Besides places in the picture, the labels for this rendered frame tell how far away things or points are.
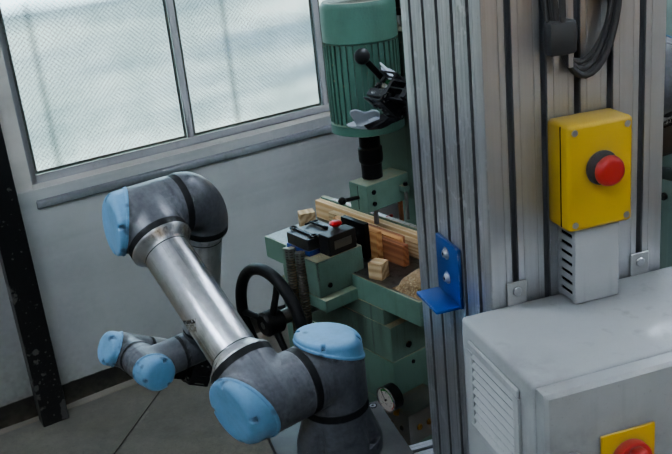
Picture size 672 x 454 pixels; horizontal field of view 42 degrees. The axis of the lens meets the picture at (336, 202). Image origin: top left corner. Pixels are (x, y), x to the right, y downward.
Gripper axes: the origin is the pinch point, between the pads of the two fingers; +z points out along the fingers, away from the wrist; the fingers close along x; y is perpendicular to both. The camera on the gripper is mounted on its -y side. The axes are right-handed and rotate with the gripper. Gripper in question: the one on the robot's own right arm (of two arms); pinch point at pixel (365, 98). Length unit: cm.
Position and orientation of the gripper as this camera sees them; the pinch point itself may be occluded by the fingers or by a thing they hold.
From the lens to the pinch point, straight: 194.8
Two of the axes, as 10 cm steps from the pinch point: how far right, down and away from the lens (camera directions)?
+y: -6.1, -4.9, -6.2
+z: -6.1, -2.1, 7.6
